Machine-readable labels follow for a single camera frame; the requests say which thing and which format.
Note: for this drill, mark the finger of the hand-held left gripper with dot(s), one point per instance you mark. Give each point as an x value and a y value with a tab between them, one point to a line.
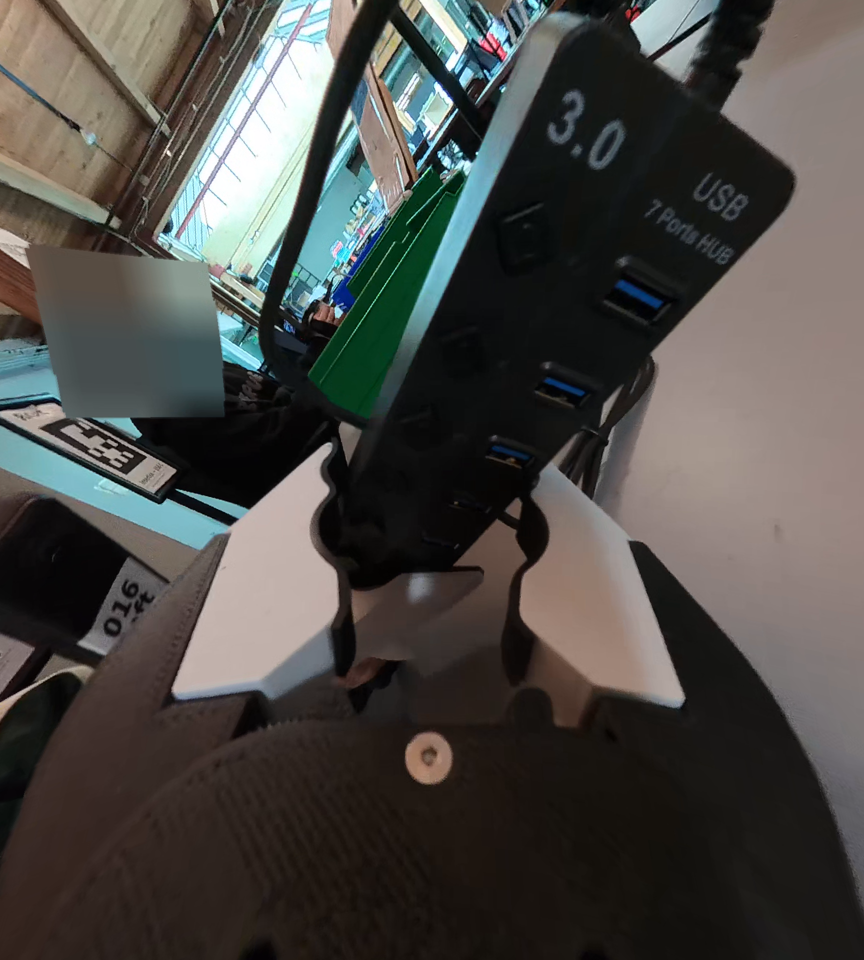
417	615

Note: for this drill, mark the green plastic bin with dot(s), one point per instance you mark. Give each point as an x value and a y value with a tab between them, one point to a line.
379	322

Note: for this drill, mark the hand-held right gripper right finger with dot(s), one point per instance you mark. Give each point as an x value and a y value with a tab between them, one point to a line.
597	615

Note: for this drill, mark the wooden board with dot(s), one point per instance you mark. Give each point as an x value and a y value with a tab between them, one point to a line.
391	150

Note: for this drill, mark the black USB hub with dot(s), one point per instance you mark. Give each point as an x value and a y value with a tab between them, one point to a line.
552	300

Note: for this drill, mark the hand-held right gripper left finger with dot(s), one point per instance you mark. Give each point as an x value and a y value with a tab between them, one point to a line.
259	600

